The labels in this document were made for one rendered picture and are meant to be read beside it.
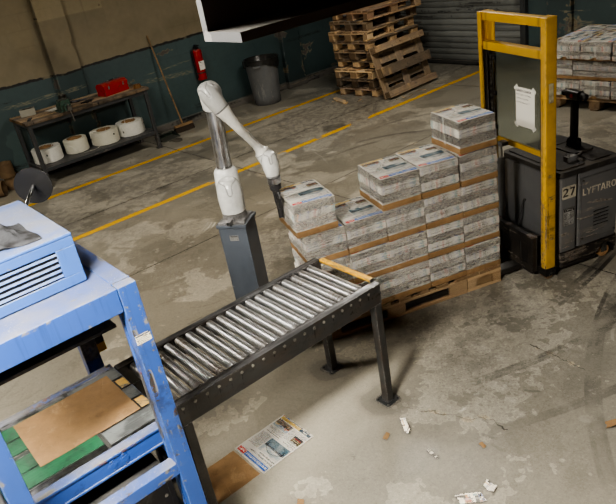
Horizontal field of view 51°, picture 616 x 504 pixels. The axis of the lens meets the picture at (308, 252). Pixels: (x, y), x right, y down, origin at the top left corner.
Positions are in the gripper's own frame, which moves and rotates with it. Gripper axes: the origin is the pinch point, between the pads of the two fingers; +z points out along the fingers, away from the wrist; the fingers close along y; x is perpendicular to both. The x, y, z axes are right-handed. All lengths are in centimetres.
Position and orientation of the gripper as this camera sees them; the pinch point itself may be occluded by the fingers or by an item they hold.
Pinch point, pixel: (280, 212)
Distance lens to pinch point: 425.7
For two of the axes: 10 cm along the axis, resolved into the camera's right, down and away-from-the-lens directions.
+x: -9.3, 2.9, -2.4
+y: -3.4, -3.7, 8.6
